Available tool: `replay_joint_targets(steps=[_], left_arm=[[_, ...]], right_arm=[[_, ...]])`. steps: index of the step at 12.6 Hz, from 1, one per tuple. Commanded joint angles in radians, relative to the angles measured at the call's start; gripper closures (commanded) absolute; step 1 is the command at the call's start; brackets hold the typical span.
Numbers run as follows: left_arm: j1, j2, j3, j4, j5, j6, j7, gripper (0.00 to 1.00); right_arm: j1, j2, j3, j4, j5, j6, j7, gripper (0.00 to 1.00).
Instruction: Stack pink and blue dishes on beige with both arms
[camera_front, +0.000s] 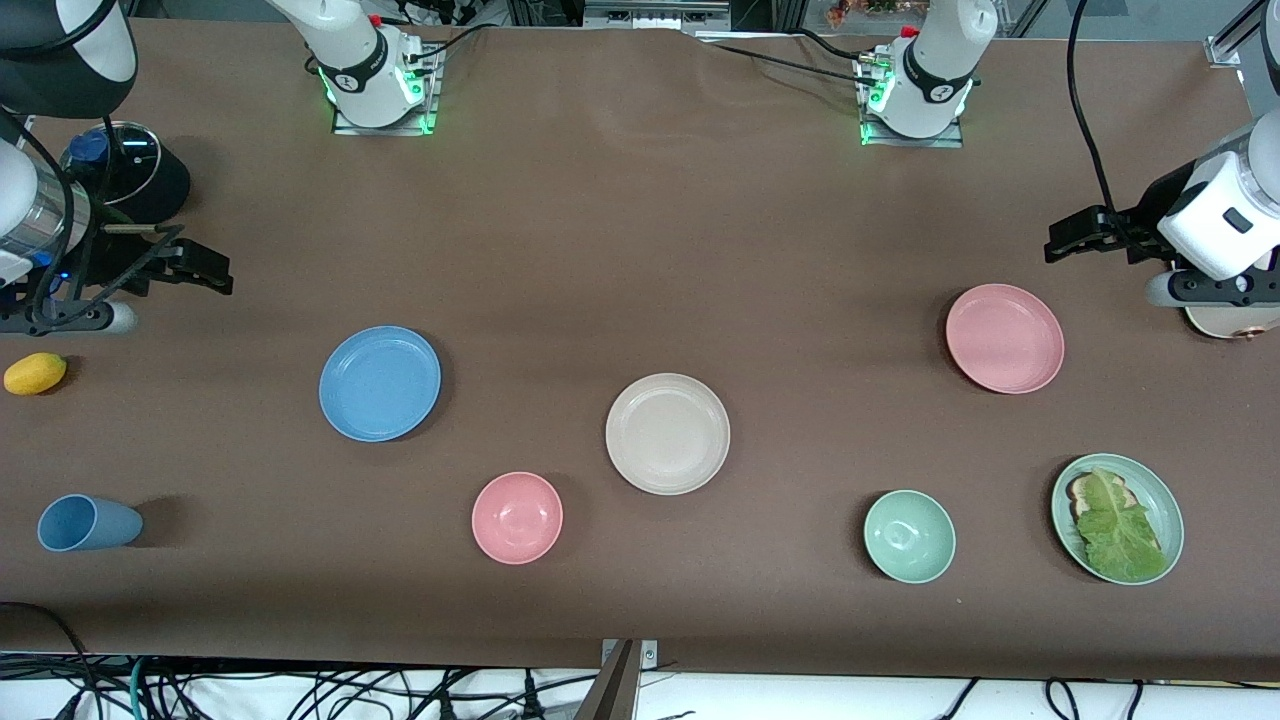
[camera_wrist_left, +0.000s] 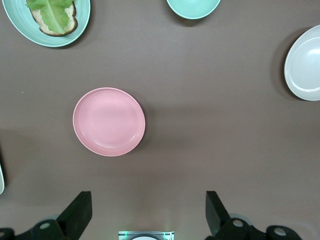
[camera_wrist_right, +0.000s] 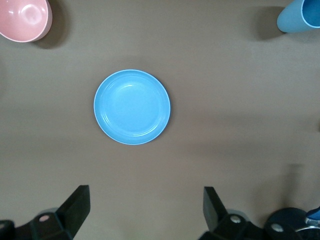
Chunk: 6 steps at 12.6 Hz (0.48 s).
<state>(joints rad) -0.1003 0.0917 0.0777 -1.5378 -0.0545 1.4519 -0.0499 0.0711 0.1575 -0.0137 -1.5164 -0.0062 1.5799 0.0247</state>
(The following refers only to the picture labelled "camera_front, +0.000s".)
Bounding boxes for blue plastic cup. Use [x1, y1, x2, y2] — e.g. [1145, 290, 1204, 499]
[37, 494, 144, 553]

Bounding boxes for black pot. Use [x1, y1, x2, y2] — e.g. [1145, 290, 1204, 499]
[60, 120, 191, 226]

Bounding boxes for aluminium frame profile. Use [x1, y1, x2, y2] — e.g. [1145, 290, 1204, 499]
[1205, 0, 1276, 67]

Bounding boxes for glass lid with blue knob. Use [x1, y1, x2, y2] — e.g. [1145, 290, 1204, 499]
[62, 122, 161, 206]

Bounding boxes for dark metal bar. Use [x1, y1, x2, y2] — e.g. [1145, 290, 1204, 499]
[573, 640, 641, 720]

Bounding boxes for beige toaster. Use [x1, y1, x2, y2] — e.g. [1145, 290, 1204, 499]
[1185, 300, 1280, 342]

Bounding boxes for beige shallow plate bowl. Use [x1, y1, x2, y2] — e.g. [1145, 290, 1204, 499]
[605, 373, 731, 496]

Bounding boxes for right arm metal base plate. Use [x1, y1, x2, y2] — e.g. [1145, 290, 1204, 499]
[332, 42, 442, 136]

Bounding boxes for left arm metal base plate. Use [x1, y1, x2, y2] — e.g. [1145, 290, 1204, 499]
[858, 50, 966, 149]

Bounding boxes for yellow lemon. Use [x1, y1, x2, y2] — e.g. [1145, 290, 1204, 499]
[3, 352, 68, 396]

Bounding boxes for blue shallow plate bowl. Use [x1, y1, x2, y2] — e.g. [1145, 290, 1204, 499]
[319, 325, 442, 443]

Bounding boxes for green lettuce leaf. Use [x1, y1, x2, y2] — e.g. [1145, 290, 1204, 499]
[1075, 467, 1169, 583]

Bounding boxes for small deep green bowl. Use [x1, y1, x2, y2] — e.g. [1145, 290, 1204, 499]
[863, 489, 957, 584]

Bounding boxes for small deep pink bowl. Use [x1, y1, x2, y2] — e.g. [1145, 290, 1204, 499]
[471, 471, 564, 566]

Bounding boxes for large pink shallow plate bowl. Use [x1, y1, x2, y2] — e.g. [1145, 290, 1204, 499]
[945, 283, 1066, 395]

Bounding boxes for grey power strip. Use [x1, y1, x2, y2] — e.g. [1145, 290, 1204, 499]
[585, 0, 731, 32]

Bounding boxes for long black cable on table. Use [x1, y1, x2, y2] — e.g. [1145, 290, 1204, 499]
[700, 38, 883, 87]

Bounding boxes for toasted bread slice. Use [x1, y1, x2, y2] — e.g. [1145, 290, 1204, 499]
[1066, 473, 1131, 521]

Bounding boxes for green shallow plate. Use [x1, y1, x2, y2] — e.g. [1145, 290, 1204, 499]
[1050, 453, 1185, 586]

